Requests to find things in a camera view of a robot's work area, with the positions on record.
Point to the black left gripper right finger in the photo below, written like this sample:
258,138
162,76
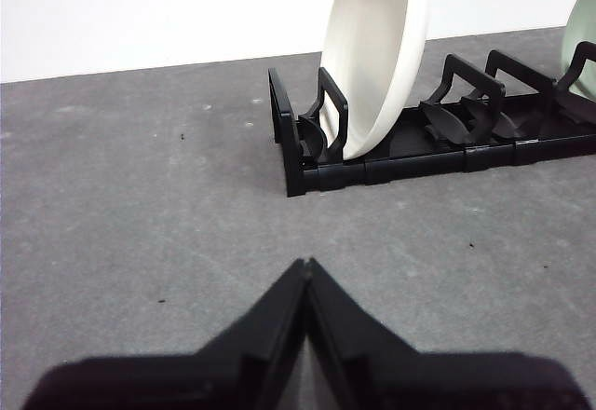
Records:
419,382

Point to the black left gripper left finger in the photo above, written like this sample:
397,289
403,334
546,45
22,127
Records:
209,382

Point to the black plate rack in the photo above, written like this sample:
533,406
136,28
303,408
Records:
410,168

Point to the white plate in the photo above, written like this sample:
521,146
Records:
377,56

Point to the green plate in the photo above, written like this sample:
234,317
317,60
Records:
582,23

